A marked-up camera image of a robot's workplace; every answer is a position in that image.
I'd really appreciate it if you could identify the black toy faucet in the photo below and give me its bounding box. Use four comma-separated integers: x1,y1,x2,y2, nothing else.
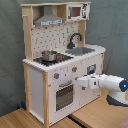
67,33,82,49

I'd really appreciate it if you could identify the silver toy pot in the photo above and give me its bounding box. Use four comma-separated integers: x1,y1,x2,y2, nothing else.
42,50,57,61

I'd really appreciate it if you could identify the black toy stovetop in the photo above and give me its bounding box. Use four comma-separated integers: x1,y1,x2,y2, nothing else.
33,53,74,67

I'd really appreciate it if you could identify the toy oven door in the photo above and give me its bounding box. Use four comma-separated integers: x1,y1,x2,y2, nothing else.
56,81,74,111

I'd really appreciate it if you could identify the right red stove knob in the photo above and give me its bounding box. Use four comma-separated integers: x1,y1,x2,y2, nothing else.
72,66,78,72

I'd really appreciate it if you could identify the wooden toy kitchen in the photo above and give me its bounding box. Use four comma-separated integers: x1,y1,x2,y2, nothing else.
22,2,105,127

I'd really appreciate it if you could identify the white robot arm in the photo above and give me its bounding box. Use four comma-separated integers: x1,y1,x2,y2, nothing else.
77,73,128,107

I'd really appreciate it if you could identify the grey range hood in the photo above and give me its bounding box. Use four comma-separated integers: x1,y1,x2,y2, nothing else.
35,5,64,27

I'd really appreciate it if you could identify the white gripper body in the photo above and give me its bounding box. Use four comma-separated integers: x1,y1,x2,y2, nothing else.
77,74,100,89

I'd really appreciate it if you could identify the left red stove knob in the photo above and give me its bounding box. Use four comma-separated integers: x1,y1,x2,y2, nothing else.
54,73,60,79

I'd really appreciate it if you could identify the white toy microwave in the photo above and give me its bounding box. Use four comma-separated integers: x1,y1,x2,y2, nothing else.
67,3,90,21

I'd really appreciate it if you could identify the red stove knob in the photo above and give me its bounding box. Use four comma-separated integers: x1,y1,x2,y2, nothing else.
54,73,60,79
72,66,78,72

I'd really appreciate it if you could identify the grey toy sink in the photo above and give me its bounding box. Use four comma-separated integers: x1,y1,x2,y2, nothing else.
66,47,94,56

